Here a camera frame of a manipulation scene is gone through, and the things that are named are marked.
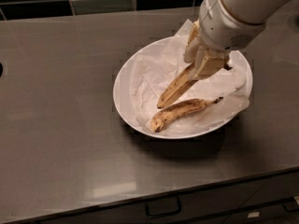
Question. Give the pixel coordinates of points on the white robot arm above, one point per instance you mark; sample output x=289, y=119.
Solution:
x=251, y=11

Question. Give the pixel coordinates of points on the white bowl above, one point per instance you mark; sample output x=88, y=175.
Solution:
x=124, y=103

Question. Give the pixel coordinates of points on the dark drawer front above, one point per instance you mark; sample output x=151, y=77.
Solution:
x=242, y=203

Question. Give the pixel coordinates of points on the white drawer label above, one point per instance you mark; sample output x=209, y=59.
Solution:
x=253, y=214

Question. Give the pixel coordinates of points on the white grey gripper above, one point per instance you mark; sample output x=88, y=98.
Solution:
x=224, y=28

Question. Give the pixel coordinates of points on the right drawer handle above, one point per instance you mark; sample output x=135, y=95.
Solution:
x=291, y=205

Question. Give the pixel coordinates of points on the white paper liner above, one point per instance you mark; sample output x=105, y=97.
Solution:
x=157, y=65

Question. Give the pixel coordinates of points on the black drawer handle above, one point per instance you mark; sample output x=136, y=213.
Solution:
x=163, y=207

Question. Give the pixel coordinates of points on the spotted banana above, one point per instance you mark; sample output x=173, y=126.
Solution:
x=179, y=85
x=169, y=114

